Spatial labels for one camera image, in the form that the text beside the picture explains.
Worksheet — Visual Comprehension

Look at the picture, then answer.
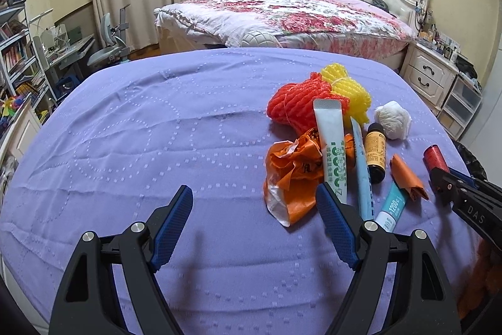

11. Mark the clutter of small bottles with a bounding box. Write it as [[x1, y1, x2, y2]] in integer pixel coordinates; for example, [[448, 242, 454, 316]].
[[416, 21, 459, 59]]

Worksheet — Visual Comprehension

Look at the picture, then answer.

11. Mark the grey desk chair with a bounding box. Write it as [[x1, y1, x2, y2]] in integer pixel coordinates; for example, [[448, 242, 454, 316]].
[[86, 3, 132, 65]]

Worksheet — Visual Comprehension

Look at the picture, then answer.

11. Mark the white tube with green print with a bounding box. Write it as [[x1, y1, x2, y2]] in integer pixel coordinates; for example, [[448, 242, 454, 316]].
[[313, 99, 350, 204]]

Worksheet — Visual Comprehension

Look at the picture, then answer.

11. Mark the light blue thin tube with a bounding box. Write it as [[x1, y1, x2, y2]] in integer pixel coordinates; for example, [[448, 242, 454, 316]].
[[350, 117, 374, 222]]

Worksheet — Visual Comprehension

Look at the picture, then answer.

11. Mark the red cylinder can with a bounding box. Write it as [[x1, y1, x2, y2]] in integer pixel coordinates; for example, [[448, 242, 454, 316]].
[[423, 144, 448, 173]]

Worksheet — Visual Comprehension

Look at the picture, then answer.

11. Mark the clear plastic drawer unit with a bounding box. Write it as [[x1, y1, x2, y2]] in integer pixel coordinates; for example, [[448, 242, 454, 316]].
[[437, 76, 483, 137]]

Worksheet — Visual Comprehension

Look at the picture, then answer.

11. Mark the purple dotted cloth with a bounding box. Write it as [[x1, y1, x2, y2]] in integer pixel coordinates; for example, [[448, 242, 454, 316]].
[[0, 46, 487, 335]]

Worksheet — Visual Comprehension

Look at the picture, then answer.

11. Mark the white nightstand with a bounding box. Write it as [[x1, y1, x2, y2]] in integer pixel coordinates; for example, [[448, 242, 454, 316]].
[[400, 41, 461, 100]]

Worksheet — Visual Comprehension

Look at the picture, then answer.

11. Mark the black bag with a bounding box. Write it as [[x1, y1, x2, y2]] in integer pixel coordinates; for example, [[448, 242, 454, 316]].
[[455, 52, 478, 81]]

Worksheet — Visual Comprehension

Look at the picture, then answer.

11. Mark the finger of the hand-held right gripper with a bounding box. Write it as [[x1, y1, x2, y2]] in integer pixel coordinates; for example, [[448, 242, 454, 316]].
[[429, 167, 502, 237], [450, 169, 502, 198]]

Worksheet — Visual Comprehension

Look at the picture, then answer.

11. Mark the black bag lined trash bin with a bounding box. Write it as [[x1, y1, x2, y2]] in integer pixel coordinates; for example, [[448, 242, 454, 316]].
[[451, 139, 502, 186]]

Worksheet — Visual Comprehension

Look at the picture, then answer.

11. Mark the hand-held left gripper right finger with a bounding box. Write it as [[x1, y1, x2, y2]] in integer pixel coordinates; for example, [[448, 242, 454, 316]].
[[316, 182, 463, 335]]

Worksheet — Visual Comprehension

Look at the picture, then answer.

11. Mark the white paper wad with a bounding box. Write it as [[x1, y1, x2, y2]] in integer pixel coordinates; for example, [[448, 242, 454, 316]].
[[374, 100, 412, 140]]

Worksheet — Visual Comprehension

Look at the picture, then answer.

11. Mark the grey study desk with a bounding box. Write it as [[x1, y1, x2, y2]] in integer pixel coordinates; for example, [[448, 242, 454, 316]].
[[37, 25, 97, 84]]

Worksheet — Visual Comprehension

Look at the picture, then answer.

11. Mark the white low cabinet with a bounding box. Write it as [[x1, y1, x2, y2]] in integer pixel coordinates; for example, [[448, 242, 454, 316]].
[[0, 100, 44, 171]]

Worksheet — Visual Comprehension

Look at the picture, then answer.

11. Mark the floral quilt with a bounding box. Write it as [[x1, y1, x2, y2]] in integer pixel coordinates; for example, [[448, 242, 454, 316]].
[[155, 0, 414, 57]]

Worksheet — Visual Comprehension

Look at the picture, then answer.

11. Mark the small brown glass bottle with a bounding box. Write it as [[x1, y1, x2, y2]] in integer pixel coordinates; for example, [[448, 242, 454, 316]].
[[365, 122, 387, 184]]

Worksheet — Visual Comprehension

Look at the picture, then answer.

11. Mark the yellow foam fruit net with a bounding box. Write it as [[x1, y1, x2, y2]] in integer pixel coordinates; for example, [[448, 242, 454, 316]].
[[321, 62, 372, 124]]

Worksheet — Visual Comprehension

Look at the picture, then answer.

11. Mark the orange plastic bag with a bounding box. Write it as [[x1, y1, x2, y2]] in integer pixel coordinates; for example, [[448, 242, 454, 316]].
[[263, 127, 357, 228]]

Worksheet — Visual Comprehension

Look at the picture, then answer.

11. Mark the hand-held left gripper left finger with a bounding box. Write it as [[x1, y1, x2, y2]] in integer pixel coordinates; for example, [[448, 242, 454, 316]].
[[49, 185, 195, 335]]

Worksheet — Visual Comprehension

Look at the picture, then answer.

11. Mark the bookshelf with books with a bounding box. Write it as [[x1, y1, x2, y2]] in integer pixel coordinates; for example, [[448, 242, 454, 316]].
[[0, 0, 51, 116]]

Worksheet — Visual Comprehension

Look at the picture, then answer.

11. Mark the red foam fruit net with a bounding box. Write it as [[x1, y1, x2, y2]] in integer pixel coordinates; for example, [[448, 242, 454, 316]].
[[267, 72, 351, 135]]

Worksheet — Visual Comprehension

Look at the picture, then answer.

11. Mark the teal and white tube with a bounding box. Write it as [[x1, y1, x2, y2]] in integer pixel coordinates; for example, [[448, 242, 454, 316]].
[[374, 181, 409, 234]]

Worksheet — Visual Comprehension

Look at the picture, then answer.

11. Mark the colourful toy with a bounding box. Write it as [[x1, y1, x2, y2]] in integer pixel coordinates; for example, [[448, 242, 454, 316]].
[[0, 95, 28, 132]]

